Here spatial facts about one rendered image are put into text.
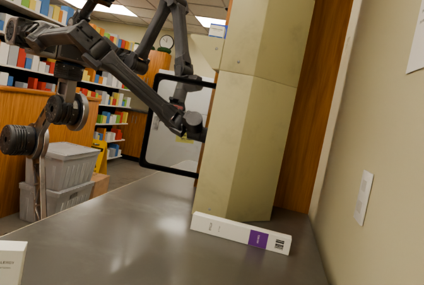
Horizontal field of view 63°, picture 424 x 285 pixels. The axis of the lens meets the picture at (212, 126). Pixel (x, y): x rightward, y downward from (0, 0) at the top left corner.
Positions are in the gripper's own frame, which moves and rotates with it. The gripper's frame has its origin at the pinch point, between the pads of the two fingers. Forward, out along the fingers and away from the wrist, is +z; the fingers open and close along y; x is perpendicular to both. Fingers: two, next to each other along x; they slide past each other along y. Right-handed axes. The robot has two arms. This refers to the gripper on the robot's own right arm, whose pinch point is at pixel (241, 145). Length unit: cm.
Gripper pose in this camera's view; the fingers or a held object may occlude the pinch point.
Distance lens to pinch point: 122.8
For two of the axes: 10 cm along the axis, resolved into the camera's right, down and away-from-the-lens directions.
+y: 1.6, -0.1, 9.9
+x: -2.6, 9.6, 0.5
